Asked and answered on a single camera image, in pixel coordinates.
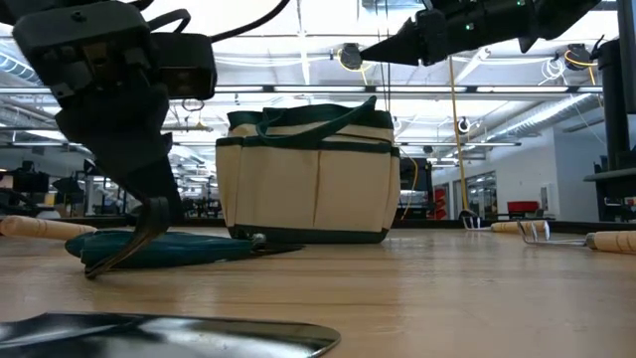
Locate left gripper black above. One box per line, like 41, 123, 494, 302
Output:
12, 0, 186, 279

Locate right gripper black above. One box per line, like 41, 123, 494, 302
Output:
359, 0, 539, 68

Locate pruning shears green handles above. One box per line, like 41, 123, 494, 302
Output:
64, 228, 305, 270

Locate small trowel wooden handle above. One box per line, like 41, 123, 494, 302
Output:
0, 214, 98, 243

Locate wide scoop trowel wooden handle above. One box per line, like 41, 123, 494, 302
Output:
0, 311, 342, 358

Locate beige green canvas gardening bag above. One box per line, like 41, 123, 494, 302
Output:
215, 95, 401, 246

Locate hand rake wooden handle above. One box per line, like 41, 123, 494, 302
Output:
460, 212, 522, 235
516, 220, 636, 256

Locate black cabinet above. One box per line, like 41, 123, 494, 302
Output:
399, 157, 434, 220

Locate red bin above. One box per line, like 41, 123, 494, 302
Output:
506, 200, 541, 216

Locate grey desk top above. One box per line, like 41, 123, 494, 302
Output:
583, 167, 636, 223

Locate ceiling cable reel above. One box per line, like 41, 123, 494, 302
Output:
339, 43, 365, 72
564, 43, 593, 72

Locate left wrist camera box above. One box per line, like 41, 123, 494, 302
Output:
151, 32, 219, 100

